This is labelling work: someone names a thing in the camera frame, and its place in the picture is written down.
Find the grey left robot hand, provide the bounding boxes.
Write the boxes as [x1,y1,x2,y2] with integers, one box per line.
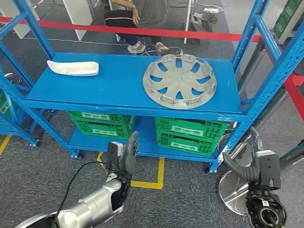
[120,130,141,181]

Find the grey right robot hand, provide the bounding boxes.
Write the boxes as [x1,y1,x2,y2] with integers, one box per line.
[222,126,263,183]

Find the grey plastic wheel hubcap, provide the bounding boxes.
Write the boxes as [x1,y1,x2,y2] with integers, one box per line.
[143,54,217,110]

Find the white plastic trim part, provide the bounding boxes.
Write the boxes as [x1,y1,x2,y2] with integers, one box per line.
[47,59,100,77]

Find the chrome stanchion base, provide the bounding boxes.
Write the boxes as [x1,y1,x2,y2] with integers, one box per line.
[217,170,253,217]

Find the yellow floor tape corner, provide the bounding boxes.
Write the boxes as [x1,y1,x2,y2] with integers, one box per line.
[97,152,165,190]

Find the green plastic crate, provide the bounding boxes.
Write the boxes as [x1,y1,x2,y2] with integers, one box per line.
[155,117,229,157]
[66,110,136,141]

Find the seated person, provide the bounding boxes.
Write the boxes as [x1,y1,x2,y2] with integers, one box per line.
[104,0,170,55]

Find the white cabinet panel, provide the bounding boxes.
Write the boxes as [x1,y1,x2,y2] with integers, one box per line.
[0,0,40,39]
[62,0,94,41]

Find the white desk leg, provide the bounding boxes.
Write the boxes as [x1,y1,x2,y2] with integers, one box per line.
[183,0,195,45]

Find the grey bag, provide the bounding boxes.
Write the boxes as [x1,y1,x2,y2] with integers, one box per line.
[189,12,213,43]

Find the stacked green plastic crates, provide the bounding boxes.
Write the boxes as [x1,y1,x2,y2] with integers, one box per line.
[272,0,304,39]
[0,91,19,125]

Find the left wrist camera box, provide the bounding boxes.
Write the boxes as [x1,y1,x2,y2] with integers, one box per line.
[106,141,124,172]

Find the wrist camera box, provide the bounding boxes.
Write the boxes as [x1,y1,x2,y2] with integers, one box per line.
[106,141,124,172]
[257,150,282,191]

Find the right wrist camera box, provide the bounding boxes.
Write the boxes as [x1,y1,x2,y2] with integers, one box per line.
[257,150,282,191]

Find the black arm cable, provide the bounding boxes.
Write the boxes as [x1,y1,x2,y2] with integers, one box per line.
[51,161,108,228]

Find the steel barrier post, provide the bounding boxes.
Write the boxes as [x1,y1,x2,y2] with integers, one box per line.
[238,41,266,94]

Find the white floor cable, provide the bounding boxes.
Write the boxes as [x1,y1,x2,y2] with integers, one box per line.
[23,37,129,47]

